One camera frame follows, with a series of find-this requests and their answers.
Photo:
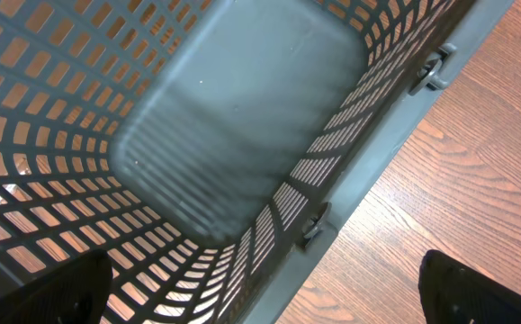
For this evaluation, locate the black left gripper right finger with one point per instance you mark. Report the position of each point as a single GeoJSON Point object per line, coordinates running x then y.
{"type": "Point", "coordinates": [451, 292]}

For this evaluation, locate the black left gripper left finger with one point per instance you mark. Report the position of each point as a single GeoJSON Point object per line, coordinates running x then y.
{"type": "Point", "coordinates": [76, 292]}

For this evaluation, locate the dark grey plastic basket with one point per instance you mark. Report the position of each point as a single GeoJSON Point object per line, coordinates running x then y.
{"type": "Point", "coordinates": [213, 149]}

